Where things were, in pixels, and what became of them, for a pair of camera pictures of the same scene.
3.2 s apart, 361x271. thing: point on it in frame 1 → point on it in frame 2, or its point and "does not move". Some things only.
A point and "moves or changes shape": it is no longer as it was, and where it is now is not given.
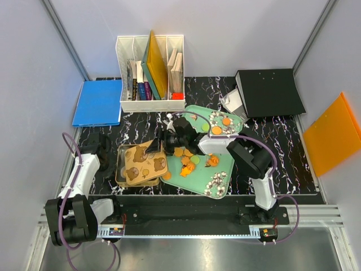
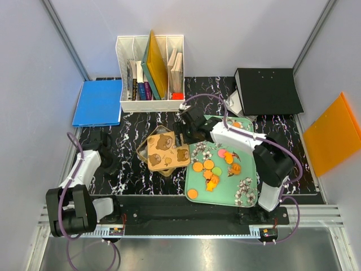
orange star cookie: x=185 y=171 → x=210 y=185
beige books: x=175 y=73 does not move
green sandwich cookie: x=195 y=159 → x=216 y=170
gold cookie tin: x=120 y=179 → x=166 y=172
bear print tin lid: x=141 y=166 moves or changes shape
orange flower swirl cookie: x=214 y=161 → x=236 y=168
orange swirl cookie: x=187 y=166 → x=207 y=174
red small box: x=177 y=96 does not move
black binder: x=266 y=92 does not move
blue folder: x=99 y=104 does not move
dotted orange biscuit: x=178 y=152 → x=197 y=166
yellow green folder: x=154 y=65 does not move
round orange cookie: x=167 y=176 → x=192 y=193
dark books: x=139 y=87 does not move
